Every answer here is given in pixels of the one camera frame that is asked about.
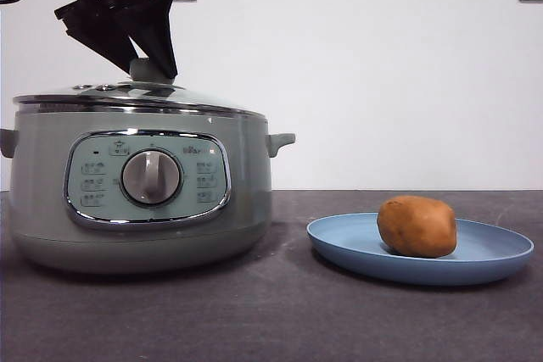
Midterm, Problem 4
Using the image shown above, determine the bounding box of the brown potato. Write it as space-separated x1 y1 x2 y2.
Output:
377 195 458 259

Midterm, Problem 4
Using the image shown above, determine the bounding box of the pale green electric steamer pot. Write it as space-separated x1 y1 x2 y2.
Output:
0 109 297 274

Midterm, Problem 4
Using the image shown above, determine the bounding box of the blue round plate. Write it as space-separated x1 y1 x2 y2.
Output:
306 212 535 287

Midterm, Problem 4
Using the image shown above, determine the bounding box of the glass lid with green knob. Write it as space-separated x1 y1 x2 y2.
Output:
12 58 267 120

